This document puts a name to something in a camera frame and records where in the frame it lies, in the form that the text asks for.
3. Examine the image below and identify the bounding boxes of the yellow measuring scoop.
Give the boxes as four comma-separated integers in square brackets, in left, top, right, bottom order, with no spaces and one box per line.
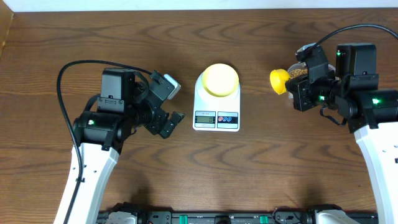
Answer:
[270,69,290,95]

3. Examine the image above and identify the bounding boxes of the black cable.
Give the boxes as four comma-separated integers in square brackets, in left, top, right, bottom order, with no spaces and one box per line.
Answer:
[306,23,398,58]
[56,59,153,224]

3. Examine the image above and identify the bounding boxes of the pale yellow bowl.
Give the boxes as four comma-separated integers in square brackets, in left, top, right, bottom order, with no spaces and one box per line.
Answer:
[201,63,239,97]

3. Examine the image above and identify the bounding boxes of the right black cable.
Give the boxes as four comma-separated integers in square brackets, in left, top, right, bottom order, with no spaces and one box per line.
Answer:
[306,23,398,58]

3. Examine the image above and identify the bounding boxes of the clear plastic container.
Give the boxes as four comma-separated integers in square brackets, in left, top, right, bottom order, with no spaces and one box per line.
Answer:
[287,62,336,100]

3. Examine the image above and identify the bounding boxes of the left black cable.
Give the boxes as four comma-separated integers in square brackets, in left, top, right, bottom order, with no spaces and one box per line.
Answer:
[56,59,153,224]

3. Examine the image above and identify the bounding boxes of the white digital kitchen scale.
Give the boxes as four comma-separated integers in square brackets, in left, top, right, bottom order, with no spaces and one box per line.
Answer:
[192,72,241,132]

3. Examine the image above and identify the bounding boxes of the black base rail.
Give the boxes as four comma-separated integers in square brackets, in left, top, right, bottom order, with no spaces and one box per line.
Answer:
[95,202,379,224]

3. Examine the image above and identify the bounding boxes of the soybeans in container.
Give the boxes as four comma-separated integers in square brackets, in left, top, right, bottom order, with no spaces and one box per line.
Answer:
[289,68,308,79]

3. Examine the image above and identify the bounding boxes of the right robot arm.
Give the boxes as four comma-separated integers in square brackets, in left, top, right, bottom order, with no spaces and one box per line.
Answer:
[285,43,397,223]

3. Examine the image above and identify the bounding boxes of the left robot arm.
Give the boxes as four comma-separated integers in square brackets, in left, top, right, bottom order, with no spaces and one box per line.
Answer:
[54,68,185,223]

